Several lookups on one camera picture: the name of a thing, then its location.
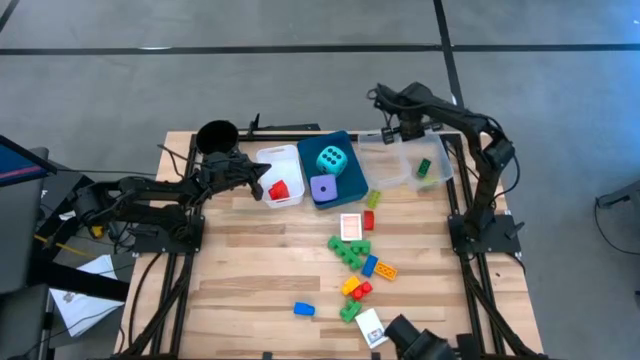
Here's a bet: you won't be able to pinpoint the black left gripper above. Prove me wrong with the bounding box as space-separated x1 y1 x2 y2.
199 151 273 203

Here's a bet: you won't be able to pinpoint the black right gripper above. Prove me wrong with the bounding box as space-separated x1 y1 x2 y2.
380 111 444 147

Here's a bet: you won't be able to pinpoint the large red toy brick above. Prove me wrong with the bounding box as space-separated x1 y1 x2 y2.
267 179 291 202

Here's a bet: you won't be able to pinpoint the white plastic bin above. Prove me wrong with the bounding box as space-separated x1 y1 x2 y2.
255 144 306 209

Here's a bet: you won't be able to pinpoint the purple foam die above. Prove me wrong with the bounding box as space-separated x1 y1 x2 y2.
309 173 340 204

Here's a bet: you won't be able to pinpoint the teal foam die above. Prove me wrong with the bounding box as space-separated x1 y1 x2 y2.
315 145 349 178

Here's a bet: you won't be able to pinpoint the teal plastic bin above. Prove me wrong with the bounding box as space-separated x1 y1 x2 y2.
297 130 370 211

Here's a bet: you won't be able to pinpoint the yellow toy brick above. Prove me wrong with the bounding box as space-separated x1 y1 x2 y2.
341 275 362 297

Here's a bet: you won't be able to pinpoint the blue toy brick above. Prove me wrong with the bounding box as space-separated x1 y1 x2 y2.
360 253 380 279

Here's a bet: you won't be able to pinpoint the orange toy brick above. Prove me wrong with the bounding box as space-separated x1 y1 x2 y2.
373 261 400 282

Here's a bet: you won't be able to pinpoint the red studded toy brick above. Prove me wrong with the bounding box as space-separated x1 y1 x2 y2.
350 281 374 302

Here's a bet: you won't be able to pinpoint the black cup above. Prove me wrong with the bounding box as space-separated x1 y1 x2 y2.
195 119 241 157

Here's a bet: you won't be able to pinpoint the white card with picture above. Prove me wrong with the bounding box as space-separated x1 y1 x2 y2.
354 308 390 350

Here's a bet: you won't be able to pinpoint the black support beam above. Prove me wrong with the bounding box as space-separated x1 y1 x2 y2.
28 249 131 303

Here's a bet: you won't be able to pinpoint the white papers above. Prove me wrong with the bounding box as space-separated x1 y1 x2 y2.
49 254 126 338

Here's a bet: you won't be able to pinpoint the black stand leg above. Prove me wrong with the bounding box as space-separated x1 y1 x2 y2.
594 178 640 214

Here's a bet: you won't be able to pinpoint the blue screen monitor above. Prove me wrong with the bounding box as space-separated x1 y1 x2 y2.
0 133 58 189

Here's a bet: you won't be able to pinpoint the grey cabinet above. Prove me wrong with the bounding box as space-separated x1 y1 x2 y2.
0 147 51 296

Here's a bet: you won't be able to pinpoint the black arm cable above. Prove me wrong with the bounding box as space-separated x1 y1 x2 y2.
156 143 202 182

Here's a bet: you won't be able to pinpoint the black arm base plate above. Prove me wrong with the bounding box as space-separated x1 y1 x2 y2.
132 213 206 254
447 213 523 254

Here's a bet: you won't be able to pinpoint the long black cable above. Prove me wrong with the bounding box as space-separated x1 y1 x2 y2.
126 252 167 349

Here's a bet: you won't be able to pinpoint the black table frame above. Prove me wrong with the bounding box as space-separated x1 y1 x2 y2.
115 113 551 360

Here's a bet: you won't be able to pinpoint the black floor cable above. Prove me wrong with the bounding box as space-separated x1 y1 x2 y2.
592 197 640 257

